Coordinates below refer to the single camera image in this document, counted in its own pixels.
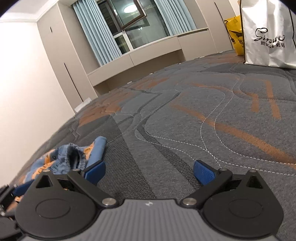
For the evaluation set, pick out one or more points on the beige left wardrobe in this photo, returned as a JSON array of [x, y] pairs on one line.
[[63, 57]]

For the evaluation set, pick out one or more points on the light blue curtain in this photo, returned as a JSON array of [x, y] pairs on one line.
[[176, 16], [97, 32]]

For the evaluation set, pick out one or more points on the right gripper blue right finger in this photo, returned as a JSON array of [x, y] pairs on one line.
[[212, 181]]

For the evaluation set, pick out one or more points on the window with dark frame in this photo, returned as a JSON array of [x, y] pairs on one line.
[[133, 23]]

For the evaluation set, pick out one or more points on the white printed shopping bag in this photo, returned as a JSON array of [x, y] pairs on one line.
[[268, 29]]

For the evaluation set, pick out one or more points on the beige window bench cabinet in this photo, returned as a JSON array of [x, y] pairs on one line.
[[150, 58]]

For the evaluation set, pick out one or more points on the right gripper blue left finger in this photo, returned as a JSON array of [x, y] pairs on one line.
[[85, 181]]

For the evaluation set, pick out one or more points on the blue pants with orange trucks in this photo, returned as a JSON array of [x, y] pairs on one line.
[[62, 160]]

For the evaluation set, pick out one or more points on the light blue right curtain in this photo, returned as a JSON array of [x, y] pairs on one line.
[[176, 16]]

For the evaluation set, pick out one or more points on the beige wardrobe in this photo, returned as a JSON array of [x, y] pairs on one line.
[[63, 57], [215, 12]]

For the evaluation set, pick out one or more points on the beige right wardrobe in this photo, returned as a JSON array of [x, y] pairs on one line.
[[215, 12]]

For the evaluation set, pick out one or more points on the light blue left curtain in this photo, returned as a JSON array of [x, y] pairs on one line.
[[97, 32]]

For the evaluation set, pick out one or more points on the grey orange quilted mattress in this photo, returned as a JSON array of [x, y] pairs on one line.
[[215, 109]]

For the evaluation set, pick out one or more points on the yellow shopping bag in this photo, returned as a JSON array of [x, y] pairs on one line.
[[234, 30]]

